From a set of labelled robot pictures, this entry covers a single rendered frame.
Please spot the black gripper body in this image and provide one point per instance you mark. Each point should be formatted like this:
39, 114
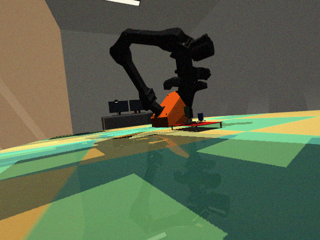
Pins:
181, 82

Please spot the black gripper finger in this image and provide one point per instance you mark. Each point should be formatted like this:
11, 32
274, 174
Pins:
192, 94
185, 95

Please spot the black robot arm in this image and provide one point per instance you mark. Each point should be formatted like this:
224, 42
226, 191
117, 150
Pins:
170, 40

